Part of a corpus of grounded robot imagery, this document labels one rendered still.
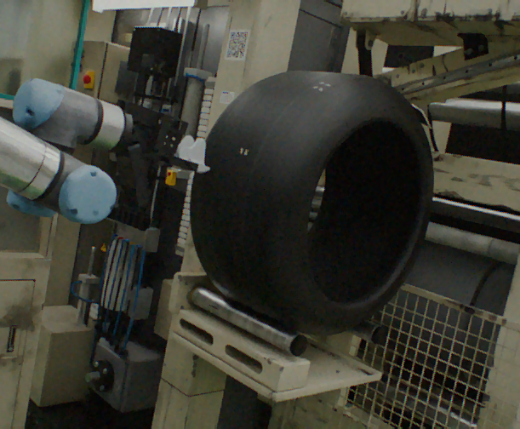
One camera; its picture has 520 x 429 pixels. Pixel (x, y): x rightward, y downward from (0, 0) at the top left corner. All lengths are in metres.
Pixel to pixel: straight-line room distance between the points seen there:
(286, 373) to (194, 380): 0.42
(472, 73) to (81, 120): 1.00
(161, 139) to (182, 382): 0.80
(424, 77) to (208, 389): 0.99
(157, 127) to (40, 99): 0.21
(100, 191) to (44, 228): 0.85
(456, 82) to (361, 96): 0.43
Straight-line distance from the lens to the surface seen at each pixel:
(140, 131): 1.05
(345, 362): 1.58
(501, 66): 1.60
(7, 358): 1.71
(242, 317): 1.37
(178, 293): 1.49
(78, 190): 0.82
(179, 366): 1.68
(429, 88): 1.69
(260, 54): 1.56
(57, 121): 0.96
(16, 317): 1.68
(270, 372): 1.29
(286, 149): 1.17
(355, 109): 1.25
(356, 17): 1.70
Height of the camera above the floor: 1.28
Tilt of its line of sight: 6 degrees down
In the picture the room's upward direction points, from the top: 11 degrees clockwise
